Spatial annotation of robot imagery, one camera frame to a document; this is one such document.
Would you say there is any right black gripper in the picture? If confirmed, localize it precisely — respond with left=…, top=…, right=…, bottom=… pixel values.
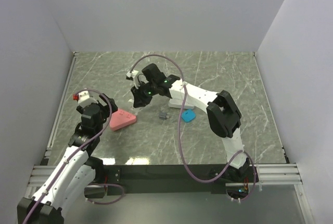
left=131, top=81, right=158, bottom=109

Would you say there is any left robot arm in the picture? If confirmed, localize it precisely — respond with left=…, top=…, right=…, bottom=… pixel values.
left=17, top=90, right=118, bottom=223

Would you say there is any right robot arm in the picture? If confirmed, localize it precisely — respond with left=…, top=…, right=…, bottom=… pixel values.
left=126, top=64, right=249, bottom=182

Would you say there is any small grey plug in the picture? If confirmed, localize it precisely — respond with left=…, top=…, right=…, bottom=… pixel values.
left=158, top=112, right=169, bottom=120

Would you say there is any blue square plug adapter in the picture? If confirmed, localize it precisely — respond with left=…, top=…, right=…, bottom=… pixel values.
left=181, top=109, right=196, bottom=123

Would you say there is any pink triangular power strip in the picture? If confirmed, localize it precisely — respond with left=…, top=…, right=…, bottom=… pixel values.
left=109, top=109, right=137, bottom=131

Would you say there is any white triangular power strip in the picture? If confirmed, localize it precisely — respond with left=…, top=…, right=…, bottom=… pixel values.
left=168, top=98, right=195, bottom=109

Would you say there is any black base beam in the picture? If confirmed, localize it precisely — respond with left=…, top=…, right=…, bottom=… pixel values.
left=103, top=164, right=235, bottom=196

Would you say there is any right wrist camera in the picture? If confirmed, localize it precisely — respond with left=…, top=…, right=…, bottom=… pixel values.
left=126, top=70, right=139, bottom=81

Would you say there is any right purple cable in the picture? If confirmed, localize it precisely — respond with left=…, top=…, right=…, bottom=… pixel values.
left=131, top=54, right=258, bottom=204

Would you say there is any aluminium rail frame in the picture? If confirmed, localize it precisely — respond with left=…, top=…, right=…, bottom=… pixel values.
left=24, top=51, right=79, bottom=204

